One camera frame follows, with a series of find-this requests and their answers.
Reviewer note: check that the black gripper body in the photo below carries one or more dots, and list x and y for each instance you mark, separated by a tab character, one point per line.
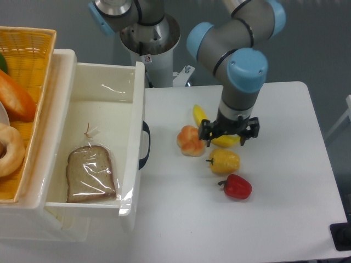
230	121

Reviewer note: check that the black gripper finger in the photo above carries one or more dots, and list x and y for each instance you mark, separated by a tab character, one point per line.
251	130
205	131

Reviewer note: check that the white top drawer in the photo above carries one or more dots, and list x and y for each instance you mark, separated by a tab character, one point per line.
112	100

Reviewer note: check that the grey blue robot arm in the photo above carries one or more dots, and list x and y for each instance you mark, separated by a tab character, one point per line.
227	52

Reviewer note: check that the white drawer cabinet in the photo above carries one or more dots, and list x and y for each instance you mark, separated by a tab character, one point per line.
29	218

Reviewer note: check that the yellow toy banana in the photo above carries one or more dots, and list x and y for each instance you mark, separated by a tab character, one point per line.
224	141

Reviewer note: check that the orange knotted bread roll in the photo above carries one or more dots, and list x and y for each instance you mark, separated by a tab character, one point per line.
189	142

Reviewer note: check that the yellow toy bell pepper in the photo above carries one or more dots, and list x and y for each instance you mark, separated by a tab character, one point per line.
222	161

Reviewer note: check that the red toy bell pepper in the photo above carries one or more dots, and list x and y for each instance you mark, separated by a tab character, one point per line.
235	186

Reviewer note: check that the bagged brown bread slice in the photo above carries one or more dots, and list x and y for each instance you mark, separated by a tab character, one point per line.
91	171

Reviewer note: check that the black device at edge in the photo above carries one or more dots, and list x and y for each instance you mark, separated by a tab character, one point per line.
341	236

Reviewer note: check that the orange toy baguette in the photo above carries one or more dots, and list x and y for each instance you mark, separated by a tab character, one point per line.
17	102

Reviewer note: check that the yellow wicker basket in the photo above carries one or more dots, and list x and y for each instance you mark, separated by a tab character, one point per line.
28	53

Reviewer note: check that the beige toy bagel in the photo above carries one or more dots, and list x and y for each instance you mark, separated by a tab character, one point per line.
12	140

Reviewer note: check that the white plate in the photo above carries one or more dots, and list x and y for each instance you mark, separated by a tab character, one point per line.
3	115

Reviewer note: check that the green toy vegetable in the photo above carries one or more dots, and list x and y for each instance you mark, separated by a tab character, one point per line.
3	64

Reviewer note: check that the white frame at right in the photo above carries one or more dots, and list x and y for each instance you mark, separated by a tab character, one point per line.
340	125

